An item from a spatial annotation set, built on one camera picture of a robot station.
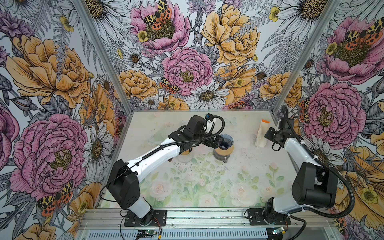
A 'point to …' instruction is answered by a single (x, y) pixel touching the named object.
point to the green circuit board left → (150, 232)
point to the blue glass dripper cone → (227, 142)
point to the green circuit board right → (277, 230)
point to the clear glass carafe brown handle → (185, 156)
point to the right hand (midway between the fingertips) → (269, 137)
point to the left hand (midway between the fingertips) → (215, 140)
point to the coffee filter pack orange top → (260, 141)
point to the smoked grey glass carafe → (221, 157)
